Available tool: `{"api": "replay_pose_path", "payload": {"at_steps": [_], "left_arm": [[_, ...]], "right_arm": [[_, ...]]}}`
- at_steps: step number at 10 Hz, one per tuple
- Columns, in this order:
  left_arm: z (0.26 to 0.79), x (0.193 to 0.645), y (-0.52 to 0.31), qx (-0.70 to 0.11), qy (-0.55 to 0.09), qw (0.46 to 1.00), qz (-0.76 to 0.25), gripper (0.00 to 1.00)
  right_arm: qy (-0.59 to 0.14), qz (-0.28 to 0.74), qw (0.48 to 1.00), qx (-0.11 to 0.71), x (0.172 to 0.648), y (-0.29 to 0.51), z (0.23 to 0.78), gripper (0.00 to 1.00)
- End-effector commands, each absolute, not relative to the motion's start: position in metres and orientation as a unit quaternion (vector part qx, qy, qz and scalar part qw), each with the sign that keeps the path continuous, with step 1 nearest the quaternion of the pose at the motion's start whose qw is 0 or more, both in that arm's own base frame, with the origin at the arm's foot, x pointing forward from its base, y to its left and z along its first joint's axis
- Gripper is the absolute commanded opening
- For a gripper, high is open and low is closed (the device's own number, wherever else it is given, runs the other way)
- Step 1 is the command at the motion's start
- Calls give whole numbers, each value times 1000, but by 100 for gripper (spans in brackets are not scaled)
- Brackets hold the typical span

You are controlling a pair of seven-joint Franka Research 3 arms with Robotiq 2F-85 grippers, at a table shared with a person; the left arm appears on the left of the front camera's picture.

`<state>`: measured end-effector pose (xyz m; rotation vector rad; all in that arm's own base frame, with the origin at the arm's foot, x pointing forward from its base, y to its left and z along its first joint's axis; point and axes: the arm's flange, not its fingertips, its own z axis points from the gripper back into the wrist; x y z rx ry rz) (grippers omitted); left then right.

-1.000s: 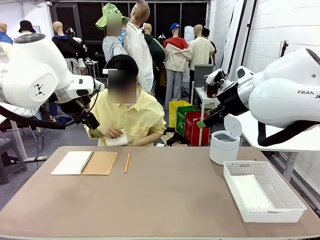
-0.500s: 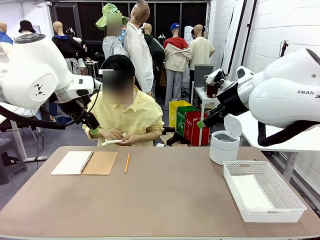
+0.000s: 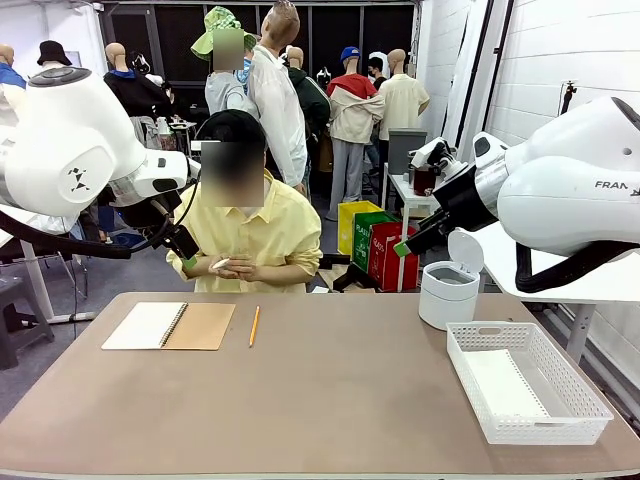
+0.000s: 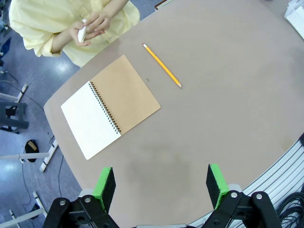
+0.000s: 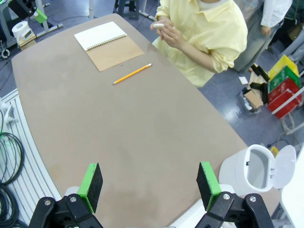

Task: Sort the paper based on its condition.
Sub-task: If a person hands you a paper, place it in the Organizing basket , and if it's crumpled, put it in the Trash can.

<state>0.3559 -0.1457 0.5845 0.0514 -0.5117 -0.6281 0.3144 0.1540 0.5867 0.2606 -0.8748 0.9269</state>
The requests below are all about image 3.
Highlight brown glass jar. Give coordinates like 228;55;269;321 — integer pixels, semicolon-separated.
413;164;437;197

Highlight person's left forearm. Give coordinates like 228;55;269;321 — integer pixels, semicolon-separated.
249;262;314;286

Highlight mannequin black bucket hat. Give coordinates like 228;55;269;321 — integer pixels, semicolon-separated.
37;39;74;71

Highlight mannequin dark green hoodie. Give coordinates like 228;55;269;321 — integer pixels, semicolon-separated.
286;46;331;151

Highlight mannequin cream shirt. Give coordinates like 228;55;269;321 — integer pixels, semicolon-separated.
378;48;431;142

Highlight person's head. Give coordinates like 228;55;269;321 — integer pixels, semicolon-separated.
199;142;266;209

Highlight white table with legs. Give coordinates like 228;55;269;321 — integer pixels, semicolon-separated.
0;202;96;326

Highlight person in black mask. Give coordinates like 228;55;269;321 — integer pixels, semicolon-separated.
367;55;387;91

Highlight mannequin black jacket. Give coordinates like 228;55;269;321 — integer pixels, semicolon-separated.
103;42;174;119

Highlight mannequin blue shirt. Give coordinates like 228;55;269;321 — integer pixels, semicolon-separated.
0;43;27;126

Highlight tall mannequin white shirt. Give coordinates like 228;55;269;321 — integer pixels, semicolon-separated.
248;0;309;199

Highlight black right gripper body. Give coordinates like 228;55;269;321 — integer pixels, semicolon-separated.
433;165;499;232

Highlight person's right forearm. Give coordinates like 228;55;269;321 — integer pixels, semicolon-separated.
182;259;216;279

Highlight red recycling bin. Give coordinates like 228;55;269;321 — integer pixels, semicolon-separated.
368;221;420;293

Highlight green recycling bin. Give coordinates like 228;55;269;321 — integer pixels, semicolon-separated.
352;210;401;274

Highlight mannequin blue cap red jacket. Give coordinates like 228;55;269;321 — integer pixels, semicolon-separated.
325;46;385;221

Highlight spiral notebook brown cover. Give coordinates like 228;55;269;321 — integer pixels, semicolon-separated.
101;301;237;351

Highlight person's left hand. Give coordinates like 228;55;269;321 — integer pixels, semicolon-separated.
227;254;264;284

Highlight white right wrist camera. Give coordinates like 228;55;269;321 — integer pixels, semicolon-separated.
408;137;459;182

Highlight white round trash can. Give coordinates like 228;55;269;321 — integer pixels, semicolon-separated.
418;228;485;331

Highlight mannequin with green hat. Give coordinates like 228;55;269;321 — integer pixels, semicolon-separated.
191;5;262;121

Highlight grey plastic bin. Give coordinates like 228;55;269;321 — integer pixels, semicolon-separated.
387;128;429;176

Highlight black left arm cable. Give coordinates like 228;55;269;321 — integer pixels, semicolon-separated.
0;199;181;261

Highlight black cap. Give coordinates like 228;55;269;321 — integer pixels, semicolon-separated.
195;109;267;146

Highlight white side table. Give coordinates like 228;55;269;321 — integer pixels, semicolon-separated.
469;219;640;366

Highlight yellow recycling bin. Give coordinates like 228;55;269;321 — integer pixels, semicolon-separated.
337;200;384;256

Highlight white perforated plastic basket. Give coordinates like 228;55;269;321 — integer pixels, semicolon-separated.
445;320;615;445

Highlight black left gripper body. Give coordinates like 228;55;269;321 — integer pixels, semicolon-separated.
115;191;183;242

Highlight person's yellow shirt torso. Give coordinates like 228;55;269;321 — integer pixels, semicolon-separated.
166;169;324;294

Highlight small white table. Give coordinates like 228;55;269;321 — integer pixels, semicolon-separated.
387;172;431;294

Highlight black tripod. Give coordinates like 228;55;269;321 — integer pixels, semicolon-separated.
558;79;579;116

